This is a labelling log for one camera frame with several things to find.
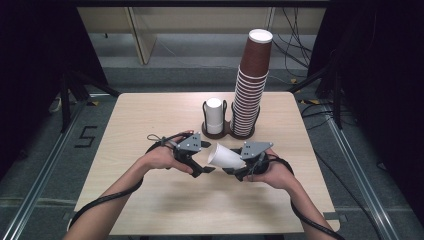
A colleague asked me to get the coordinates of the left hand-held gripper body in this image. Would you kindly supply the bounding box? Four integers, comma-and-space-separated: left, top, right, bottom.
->
172, 132, 203, 175

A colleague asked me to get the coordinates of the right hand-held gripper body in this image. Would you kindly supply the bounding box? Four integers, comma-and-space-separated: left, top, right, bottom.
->
233, 141, 274, 183

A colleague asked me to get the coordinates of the dark wooden wire cup holder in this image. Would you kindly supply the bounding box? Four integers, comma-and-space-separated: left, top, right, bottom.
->
201, 99, 262, 140

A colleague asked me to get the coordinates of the single white paper cup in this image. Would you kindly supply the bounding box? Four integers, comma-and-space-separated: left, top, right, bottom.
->
207, 142, 248, 170

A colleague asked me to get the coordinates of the stack of white paper cups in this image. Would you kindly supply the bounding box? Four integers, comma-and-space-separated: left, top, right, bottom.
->
204, 97, 224, 135

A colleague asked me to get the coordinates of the stack of brown paper cups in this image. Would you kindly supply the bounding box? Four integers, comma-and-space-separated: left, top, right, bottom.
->
231, 28, 274, 138

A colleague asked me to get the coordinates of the person's left hand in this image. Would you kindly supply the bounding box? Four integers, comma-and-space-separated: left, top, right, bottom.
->
138, 129, 195, 175

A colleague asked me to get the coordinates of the person's right hand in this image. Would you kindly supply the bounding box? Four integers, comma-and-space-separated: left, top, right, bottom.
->
242, 148, 299, 192

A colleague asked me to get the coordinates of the black tripod stand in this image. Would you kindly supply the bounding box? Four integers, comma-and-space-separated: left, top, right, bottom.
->
59, 68, 122, 134
287, 49, 345, 130

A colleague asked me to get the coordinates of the beige cabinet panel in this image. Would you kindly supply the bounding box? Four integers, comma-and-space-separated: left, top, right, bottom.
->
77, 6, 158, 66

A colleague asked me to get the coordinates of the white metal stand leg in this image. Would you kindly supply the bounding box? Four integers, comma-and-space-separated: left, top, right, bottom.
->
265, 7, 277, 33

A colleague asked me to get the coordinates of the thick black gripper cable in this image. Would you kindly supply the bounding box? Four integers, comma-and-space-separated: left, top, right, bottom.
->
253, 156, 346, 240
68, 131, 193, 231

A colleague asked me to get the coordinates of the aluminium floor rail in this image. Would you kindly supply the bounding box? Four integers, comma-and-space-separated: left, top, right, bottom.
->
323, 102, 398, 240
0, 99, 88, 240

